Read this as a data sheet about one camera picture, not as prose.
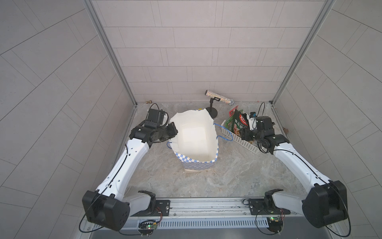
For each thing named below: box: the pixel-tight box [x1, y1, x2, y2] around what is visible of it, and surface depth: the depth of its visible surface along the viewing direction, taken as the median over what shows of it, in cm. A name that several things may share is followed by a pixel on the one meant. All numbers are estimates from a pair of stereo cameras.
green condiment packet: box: [225, 115, 234, 132], surface depth 96 cm
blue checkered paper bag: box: [166, 109, 234, 171], surface depth 90 cm
